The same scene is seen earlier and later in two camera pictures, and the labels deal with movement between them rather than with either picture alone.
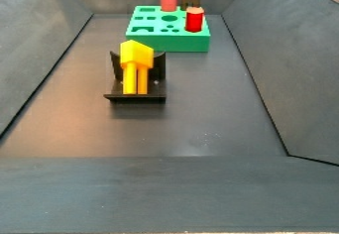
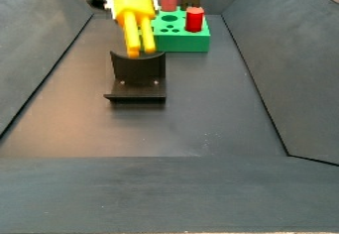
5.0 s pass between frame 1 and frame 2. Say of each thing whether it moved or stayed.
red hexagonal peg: stayed
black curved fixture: stayed
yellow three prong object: moved
